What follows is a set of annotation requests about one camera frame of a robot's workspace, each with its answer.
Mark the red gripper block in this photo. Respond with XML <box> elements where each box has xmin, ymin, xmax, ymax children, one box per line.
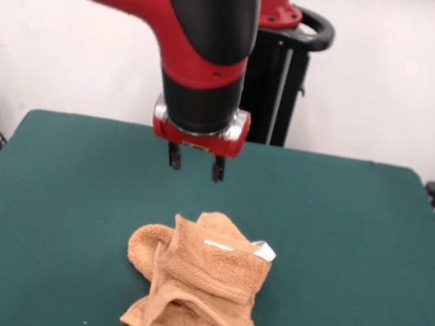
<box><xmin>143</xmin><ymin>93</ymin><xmax>254</xmax><ymax>187</ymax></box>

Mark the dark green table cloth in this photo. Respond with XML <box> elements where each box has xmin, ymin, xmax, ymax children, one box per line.
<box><xmin>0</xmin><ymin>102</ymin><xmax>435</xmax><ymax>326</ymax></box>

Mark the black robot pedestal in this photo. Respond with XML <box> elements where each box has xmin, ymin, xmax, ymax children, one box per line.
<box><xmin>233</xmin><ymin>0</ymin><xmax>340</xmax><ymax>153</ymax></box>

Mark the tan terry towel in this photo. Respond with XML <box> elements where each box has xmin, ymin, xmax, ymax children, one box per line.
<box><xmin>114</xmin><ymin>198</ymin><xmax>283</xmax><ymax>326</ymax></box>

